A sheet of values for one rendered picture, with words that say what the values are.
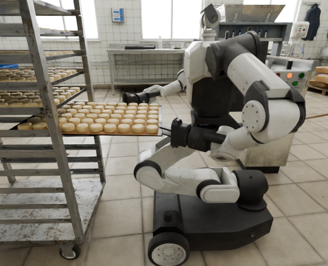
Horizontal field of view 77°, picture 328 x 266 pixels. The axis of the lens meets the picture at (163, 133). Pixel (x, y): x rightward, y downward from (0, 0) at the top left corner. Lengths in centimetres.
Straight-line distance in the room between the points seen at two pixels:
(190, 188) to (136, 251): 44
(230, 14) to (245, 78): 170
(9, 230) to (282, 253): 140
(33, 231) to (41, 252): 15
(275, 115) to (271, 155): 133
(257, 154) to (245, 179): 61
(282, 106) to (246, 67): 14
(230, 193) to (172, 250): 40
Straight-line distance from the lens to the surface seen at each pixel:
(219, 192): 114
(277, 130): 55
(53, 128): 85
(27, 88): 87
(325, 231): 163
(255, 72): 59
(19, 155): 101
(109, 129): 85
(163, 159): 103
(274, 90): 55
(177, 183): 112
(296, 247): 145
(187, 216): 118
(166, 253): 114
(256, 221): 125
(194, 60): 84
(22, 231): 133
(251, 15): 232
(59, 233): 124
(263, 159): 184
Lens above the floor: 101
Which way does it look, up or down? 24 degrees down
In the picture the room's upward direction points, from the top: straight up
